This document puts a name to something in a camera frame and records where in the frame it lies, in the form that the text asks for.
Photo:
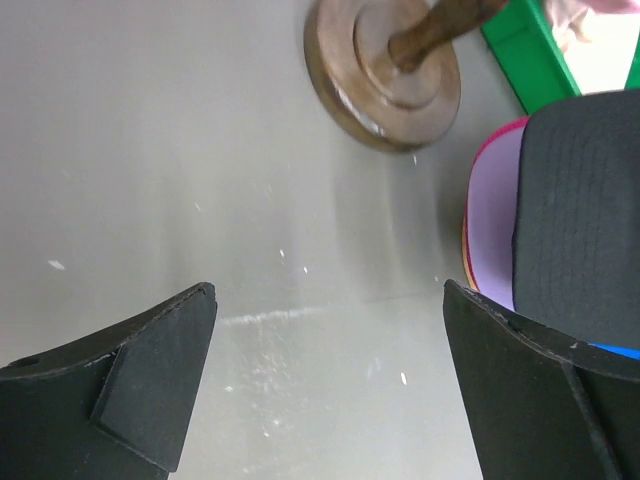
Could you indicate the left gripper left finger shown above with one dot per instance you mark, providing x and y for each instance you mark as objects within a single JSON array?
[{"x": 115, "y": 404}]

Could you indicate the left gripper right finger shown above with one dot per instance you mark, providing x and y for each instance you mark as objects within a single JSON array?
[{"x": 540, "y": 404}]

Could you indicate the blue cap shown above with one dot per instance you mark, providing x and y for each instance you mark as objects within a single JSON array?
[{"x": 622, "y": 351}]

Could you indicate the black beige cap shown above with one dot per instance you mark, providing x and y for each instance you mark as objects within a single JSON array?
[{"x": 575, "y": 244}]

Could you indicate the lavender cap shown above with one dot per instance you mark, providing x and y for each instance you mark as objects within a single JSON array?
[{"x": 492, "y": 220}]

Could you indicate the magenta cap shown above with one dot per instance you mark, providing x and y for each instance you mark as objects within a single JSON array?
[{"x": 472, "y": 210}]

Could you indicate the dark wooden mannequin stand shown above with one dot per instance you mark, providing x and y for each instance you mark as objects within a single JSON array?
[{"x": 386, "y": 71}]

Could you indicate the green plastic bin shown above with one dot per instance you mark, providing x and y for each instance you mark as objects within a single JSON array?
[{"x": 522, "y": 43}]

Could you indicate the light pink cap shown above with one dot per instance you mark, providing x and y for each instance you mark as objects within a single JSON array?
[{"x": 572, "y": 21}]

